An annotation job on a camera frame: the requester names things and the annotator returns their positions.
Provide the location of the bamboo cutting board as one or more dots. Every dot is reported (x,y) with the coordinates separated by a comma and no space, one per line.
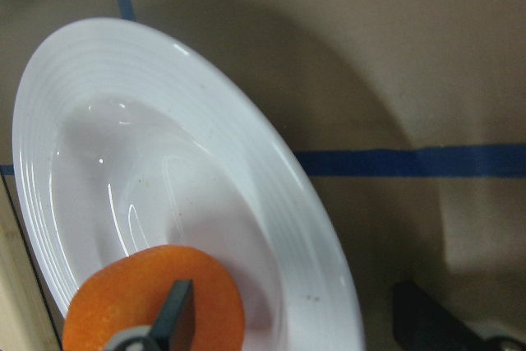
(26,322)

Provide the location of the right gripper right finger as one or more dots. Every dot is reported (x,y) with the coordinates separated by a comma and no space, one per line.
(421,323)

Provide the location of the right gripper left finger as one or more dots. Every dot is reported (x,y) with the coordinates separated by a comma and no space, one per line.
(174,326)

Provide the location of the orange fruit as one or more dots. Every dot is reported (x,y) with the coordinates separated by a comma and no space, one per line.
(130,292)

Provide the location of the white round plate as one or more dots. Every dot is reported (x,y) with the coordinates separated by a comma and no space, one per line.
(123,138)

